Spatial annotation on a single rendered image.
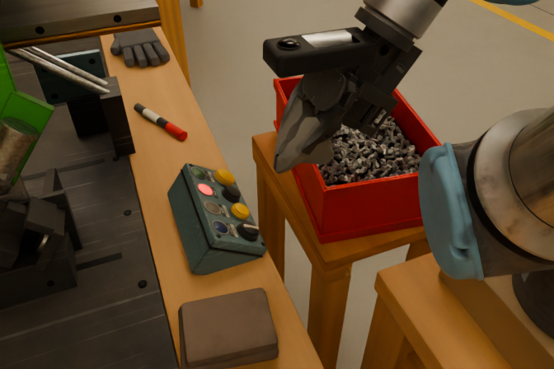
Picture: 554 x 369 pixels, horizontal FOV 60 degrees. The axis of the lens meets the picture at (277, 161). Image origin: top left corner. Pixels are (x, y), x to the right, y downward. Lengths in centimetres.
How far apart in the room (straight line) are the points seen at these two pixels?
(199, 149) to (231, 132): 155
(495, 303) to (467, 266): 21
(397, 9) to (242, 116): 195
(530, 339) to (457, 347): 9
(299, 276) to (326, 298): 89
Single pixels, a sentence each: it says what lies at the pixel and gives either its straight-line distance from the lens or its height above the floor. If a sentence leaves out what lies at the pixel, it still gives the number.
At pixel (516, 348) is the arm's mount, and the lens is 62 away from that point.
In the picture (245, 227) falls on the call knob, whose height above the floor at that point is 94.
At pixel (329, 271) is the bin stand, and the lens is 76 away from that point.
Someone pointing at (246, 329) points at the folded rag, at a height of 93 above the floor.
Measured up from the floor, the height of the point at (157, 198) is 90.
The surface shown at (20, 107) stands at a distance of 57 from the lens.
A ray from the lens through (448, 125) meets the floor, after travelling 250.
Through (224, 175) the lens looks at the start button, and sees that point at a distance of 66.
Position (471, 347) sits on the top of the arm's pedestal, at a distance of 64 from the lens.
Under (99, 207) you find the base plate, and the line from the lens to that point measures 71.
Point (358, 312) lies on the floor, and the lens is 165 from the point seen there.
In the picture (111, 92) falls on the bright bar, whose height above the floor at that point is 101.
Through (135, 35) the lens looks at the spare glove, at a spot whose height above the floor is 92.
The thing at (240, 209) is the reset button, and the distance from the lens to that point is 61.
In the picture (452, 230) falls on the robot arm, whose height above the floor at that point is 111.
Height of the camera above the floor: 138
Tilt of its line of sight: 40 degrees down
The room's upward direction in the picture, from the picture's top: straight up
